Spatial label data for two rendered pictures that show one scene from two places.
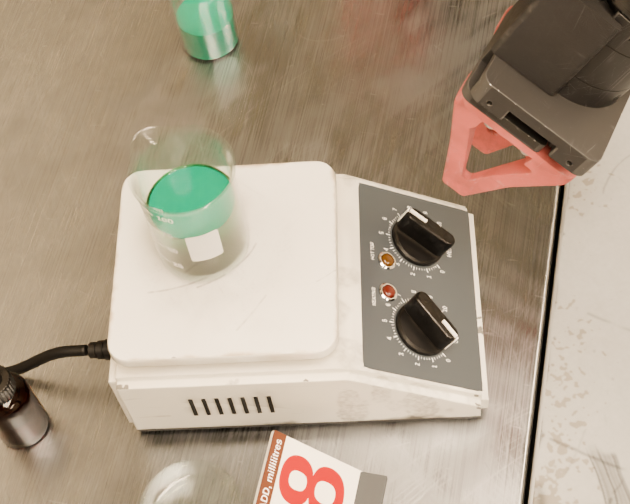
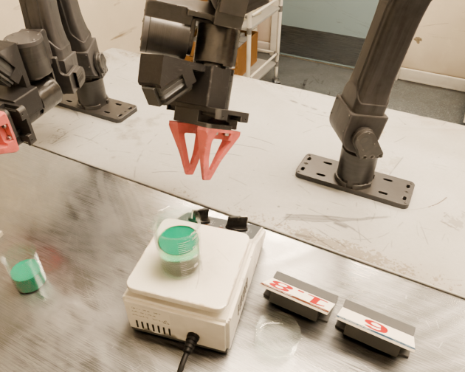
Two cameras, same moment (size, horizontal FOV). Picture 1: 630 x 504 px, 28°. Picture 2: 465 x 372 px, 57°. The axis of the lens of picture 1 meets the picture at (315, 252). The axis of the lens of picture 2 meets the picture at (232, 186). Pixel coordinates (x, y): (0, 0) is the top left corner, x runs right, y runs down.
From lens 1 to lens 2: 49 cm
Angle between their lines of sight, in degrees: 54
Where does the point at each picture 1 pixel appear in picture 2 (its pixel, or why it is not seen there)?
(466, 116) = (211, 136)
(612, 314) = (237, 200)
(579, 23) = (222, 76)
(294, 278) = (213, 239)
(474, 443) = (271, 245)
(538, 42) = (216, 91)
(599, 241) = (208, 195)
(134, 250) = (170, 289)
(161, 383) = (233, 305)
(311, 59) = (73, 249)
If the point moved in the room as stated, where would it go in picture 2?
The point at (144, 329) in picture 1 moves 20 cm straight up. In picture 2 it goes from (214, 293) to (207, 141)
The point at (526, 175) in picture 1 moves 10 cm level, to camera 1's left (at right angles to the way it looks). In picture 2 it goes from (229, 145) to (216, 191)
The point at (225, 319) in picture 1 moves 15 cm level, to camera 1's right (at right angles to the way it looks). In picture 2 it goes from (222, 263) to (238, 184)
